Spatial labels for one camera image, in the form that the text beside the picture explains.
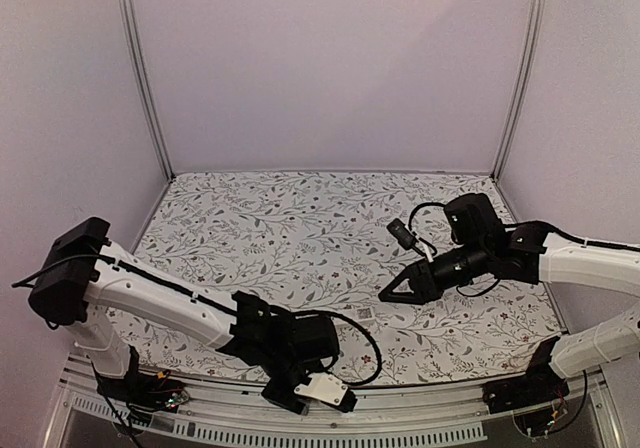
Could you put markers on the floral patterned table mat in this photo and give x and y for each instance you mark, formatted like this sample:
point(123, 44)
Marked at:
point(319, 241)

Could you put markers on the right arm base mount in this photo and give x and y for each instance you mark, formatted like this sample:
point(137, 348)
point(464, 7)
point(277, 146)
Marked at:
point(538, 384)

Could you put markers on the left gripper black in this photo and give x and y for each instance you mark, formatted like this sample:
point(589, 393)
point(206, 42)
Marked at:
point(275, 396)

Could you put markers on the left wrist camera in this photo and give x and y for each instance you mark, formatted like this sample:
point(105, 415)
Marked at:
point(327, 389)

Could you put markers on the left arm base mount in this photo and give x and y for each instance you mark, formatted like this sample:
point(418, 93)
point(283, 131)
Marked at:
point(142, 391)

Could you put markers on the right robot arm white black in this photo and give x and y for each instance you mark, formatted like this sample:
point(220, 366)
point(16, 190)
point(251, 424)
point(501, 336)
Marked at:
point(531, 252)

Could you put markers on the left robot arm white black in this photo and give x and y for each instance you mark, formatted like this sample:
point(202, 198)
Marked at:
point(86, 273)

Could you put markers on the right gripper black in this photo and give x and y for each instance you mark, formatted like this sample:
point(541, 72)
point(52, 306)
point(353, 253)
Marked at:
point(425, 280)

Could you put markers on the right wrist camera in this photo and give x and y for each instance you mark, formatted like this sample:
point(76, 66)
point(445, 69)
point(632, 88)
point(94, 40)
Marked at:
point(409, 241)

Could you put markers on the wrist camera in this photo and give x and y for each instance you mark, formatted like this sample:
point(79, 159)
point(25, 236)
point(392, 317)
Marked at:
point(409, 241)
point(327, 389)

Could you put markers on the white remote control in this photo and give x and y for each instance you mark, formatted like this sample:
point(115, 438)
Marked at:
point(363, 315)

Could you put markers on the front aluminium rail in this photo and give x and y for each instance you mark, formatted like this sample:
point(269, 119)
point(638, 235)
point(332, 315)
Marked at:
point(223, 413)

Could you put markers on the left aluminium frame post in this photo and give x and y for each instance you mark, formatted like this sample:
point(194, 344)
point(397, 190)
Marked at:
point(144, 88)

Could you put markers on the right aluminium frame post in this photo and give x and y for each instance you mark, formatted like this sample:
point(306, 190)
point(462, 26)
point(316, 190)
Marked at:
point(533, 27)

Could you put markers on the aluminium frame post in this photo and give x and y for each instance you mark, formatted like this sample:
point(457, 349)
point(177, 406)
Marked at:
point(144, 88)
point(533, 27)

